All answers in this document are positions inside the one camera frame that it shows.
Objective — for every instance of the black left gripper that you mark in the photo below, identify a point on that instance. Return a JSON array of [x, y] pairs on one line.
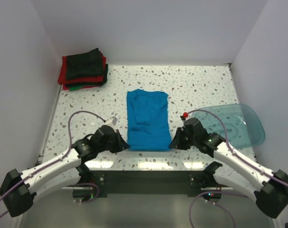
[[117, 141]]

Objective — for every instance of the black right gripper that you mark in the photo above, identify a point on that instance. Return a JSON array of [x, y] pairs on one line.
[[181, 138]]

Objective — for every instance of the blue t shirt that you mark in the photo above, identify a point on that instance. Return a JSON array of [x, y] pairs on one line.
[[147, 114]]

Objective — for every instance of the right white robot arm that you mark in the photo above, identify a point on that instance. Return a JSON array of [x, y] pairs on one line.
[[267, 188]]

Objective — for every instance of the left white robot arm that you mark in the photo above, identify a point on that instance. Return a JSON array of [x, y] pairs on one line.
[[20, 190]]

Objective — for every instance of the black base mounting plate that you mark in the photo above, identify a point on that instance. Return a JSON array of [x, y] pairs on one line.
[[188, 183]]

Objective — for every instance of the translucent blue plastic bin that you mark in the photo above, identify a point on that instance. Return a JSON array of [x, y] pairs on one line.
[[239, 121]]

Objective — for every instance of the folded black t shirt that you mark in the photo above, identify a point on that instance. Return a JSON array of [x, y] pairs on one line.
[[84, 65]]

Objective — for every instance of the folded red t shirt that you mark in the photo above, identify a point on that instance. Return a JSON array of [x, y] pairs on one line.
[[62, 76]]

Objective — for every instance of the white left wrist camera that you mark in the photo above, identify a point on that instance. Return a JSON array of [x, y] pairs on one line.
[[111, 121]]

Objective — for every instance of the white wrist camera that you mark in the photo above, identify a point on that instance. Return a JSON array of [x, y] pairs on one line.
[[184, 116], [111, 121]]

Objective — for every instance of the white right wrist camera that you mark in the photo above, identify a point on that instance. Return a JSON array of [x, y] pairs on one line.
[[184, 116]]

